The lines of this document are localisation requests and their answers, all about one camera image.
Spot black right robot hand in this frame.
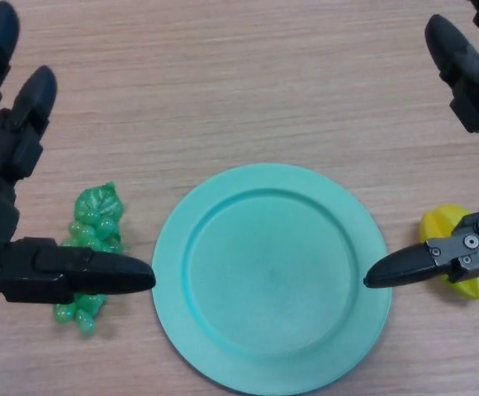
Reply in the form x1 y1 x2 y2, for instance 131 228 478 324
363 0 479 290

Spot teal round plate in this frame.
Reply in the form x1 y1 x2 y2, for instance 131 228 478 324
151 163 391 396

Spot green grape bunch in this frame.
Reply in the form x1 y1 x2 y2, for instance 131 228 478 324
52 181 135 337

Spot yellow starfruit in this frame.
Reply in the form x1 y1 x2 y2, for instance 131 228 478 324
419 204 479 301

